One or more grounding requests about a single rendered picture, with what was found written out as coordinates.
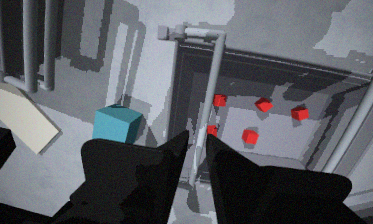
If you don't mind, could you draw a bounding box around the small red block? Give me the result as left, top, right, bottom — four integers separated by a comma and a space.
291, 106, 309, 121
207, 125, 217, 137
254, 97, 273, 113
242, 129, 258, 144
213, 94, 227, 107

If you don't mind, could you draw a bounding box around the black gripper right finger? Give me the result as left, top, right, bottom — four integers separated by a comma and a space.
206, 134, 352, 224

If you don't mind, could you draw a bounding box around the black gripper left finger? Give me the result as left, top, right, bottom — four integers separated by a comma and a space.
81, 130, 189, 224

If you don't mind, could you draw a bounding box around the small teal block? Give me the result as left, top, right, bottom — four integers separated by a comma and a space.
92, 104, 142, 144

